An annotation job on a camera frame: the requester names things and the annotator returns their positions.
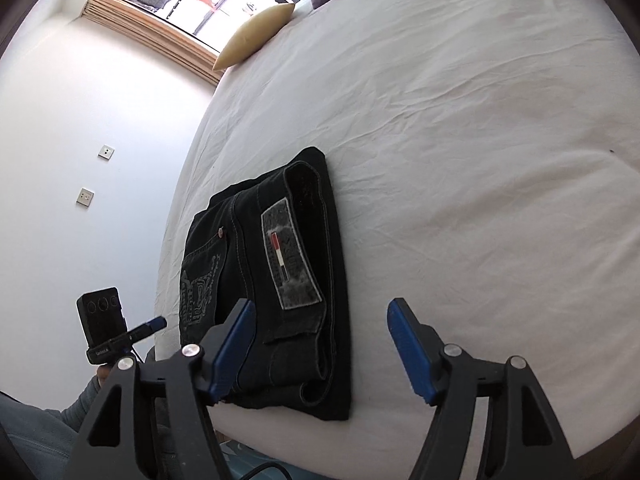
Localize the person's left forearm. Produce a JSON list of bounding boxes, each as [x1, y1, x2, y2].
[[59, 374, 107, 432]]

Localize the bed with white sheet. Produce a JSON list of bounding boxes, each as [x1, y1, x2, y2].
[[152, 0, 640, 461]]

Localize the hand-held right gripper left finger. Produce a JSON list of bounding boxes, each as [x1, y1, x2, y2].
[[65, 298, 258, 480]]

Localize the beige pleated curtain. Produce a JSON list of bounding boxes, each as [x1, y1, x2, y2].
[[82, 0, 224, 84]]

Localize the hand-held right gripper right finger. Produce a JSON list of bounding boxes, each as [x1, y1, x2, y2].
[[386, 297, 576, 480]]

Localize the person's leg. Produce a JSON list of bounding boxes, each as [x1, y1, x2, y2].
[[0, 391, 81, 480]]

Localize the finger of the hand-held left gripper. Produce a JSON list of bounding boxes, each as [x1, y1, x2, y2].
[[126, 316, 168, 347]]

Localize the black pants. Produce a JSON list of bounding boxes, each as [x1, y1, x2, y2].
[[179, 146, 351, 422]]

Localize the yellow pillow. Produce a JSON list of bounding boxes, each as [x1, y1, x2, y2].
[[212, 2, 297, 72]]

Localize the black cable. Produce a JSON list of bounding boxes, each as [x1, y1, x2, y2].
[[220, 461, 302, 480]]

